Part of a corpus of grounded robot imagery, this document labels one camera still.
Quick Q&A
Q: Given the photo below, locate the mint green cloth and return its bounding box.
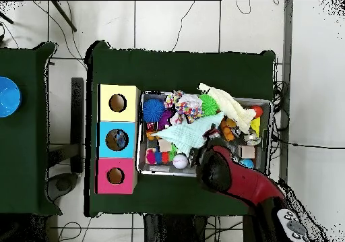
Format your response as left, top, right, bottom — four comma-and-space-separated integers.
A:
152, 111, 224, 156

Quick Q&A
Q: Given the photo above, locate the colourful patterned cloth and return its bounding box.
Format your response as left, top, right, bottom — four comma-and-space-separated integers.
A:
164, 90, 180, 111
170, 93, 205, 127

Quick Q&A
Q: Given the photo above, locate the blue spiky ball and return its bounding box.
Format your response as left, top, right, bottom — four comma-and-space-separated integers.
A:
142, 96, 167, 123

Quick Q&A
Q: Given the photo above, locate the shallow clear mesh bin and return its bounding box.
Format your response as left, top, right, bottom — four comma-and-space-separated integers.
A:
137, 92, 272, 183

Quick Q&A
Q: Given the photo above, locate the wooden box with three holes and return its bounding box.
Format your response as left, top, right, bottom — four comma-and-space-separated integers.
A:
96, 84, 141, 195

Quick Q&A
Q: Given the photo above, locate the purple spiky ball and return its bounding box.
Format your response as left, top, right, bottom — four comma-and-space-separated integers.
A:
158, 110, 175, 131

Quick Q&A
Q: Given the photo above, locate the pale pink ball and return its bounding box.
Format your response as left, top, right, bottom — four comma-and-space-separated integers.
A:
172, 152, 189, 170

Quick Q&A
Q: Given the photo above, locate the green spiky ball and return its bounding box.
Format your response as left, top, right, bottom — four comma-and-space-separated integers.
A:
199, 94, 221, 117

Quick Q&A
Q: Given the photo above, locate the orange bear toy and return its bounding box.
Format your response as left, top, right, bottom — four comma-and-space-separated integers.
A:
218, 117, 238, 143

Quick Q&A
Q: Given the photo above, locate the pale yellow cloth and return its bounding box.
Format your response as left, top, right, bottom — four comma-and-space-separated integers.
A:
197, 82, 257, 135

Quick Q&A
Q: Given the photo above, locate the small wooden cube block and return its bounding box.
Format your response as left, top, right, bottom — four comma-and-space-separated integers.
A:
240, 145, 256, 160

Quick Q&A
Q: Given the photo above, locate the round silver tin can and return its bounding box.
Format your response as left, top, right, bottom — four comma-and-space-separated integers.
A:
244, 133, 261, 147

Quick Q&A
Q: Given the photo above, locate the small blue globe ball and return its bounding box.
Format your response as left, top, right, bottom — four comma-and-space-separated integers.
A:
240, 158, 255, 170

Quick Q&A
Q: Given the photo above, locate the small red ball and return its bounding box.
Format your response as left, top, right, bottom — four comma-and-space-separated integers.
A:
250, 104, 265, 119

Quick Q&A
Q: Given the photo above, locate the side table with green cloth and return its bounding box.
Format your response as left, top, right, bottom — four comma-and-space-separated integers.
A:
0, 41, 59, 216

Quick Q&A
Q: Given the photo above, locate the blue bowl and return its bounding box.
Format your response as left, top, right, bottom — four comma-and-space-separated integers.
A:
0, 76, 22, 119

